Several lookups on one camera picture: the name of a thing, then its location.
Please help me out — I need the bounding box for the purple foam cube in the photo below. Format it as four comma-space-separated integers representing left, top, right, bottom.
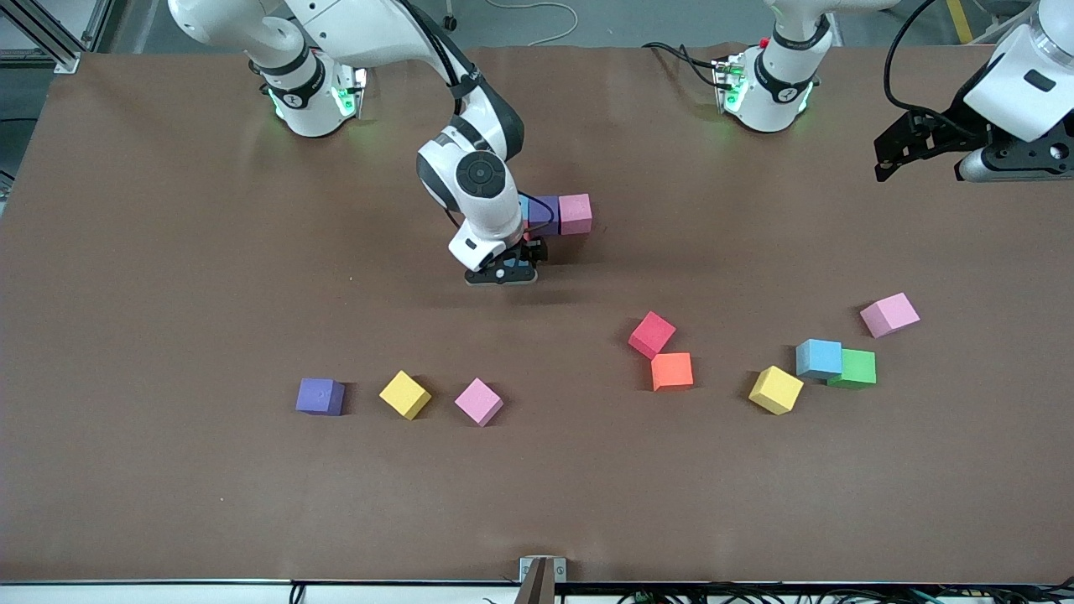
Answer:
295, 377, 346, 417
529, 196, 561, 237

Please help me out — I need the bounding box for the pink foam cube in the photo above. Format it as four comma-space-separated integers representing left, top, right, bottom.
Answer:
859, 292, 921, 340
454, 377, 504, 428
559, 193, 593, 237

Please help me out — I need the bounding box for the orange foam cube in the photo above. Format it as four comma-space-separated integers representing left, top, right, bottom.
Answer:
651, 351, 695, 393

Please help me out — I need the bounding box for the yellow foam cube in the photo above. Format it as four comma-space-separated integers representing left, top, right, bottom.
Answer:
378, 370, 433, 421
748, 365, 805, 416

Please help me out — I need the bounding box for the green foam cube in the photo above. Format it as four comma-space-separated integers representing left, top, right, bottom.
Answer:
827, 349, 878, 390

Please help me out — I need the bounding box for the brown table mat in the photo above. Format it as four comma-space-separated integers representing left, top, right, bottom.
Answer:
0, 44, 1074, 585

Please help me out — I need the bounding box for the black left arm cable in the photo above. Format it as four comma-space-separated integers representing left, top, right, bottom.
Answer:
885, 0, 995, 131

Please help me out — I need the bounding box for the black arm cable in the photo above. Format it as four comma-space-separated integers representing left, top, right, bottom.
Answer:
885, 0, 995, 131
403, 0, 560, 237

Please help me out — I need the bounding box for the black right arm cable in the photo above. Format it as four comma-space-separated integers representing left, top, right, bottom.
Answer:
403, 0, 560, 237

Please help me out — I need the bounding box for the white floor cable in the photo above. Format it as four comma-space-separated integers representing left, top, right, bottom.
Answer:
487, 0, 580, 47

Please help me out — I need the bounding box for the black base cable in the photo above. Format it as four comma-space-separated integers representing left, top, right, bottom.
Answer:
642, 40, 724, 89

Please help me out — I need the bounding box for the metal table edge bracket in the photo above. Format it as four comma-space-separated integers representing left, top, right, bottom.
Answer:
519, 556, 567, 604

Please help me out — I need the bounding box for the white table edge rail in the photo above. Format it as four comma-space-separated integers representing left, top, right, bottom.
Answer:
0, 581, 1074, 604

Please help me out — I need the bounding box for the aluminium frame profile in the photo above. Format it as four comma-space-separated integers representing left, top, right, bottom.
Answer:
0, 0, 114, 75

